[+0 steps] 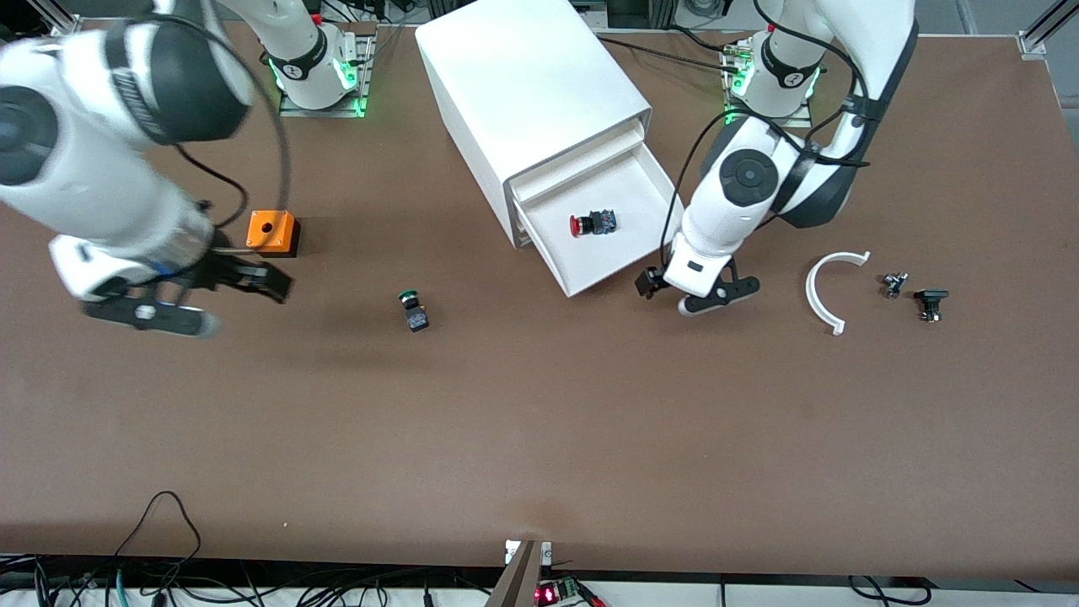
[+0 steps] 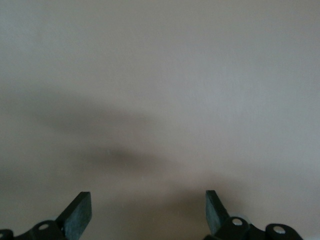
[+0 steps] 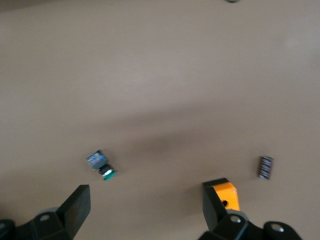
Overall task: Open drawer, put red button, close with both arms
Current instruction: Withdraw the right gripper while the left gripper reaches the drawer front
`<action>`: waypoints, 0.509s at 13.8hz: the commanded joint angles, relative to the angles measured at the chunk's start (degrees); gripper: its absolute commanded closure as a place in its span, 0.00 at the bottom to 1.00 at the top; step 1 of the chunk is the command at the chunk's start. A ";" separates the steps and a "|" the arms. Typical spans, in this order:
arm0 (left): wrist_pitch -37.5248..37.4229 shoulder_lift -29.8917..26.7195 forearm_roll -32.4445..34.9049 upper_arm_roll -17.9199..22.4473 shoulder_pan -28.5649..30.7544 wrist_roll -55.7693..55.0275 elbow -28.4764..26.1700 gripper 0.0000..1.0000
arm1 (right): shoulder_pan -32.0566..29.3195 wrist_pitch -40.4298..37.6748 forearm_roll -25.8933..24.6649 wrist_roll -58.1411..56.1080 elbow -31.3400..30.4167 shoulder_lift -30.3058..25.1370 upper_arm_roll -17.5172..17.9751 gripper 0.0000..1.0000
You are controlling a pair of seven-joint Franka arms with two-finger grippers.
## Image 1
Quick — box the white drawer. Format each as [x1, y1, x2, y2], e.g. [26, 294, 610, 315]
[512, 142, 685, 298]

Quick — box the red push button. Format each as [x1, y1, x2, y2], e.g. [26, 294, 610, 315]
[569, 208, 619, 239]

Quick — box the green push button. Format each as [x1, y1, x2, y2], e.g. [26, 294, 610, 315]
[398, 289, 431, 333]

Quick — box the white drawer cabinet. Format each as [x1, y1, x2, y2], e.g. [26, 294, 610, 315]
[415, 0, 654, 250]

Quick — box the orange box with hole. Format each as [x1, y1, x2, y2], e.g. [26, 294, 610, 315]
[246, 209, 301, 258]

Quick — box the circuit board with red display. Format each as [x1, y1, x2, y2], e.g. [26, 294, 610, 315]
[534, 577, 604, 607]

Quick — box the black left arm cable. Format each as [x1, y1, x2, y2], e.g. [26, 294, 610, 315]
[660, 0, 873, 262]

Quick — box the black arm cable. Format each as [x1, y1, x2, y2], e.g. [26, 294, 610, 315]
[110, 13, 293, 233]
[660, 0, 873, 262]

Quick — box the white semicircular plastic bracket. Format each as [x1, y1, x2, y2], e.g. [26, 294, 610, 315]
[805, 250, 872, 336]

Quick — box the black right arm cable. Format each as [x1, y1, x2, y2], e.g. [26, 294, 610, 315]
[110, 13, 293, 233]

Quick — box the black flat-headed switch component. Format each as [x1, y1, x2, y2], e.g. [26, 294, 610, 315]
[913, 288, 950, 324]

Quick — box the black cable on table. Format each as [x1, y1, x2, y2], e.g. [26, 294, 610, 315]
[590, 36, 731, 70]

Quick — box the black looped cable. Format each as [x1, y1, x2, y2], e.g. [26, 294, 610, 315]
[114, 491, 203, 564]

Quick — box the aluminium frame profile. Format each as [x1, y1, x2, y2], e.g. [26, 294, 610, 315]
[30, 0, 87, 35]
[1018, 0, 1079, 58]

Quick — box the brown angled post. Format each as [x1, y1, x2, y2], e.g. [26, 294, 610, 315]
[487, 540, 545, 607]

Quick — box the black cable under table edge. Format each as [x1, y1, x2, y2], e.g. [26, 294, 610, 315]
[847, 575, 933, 607]

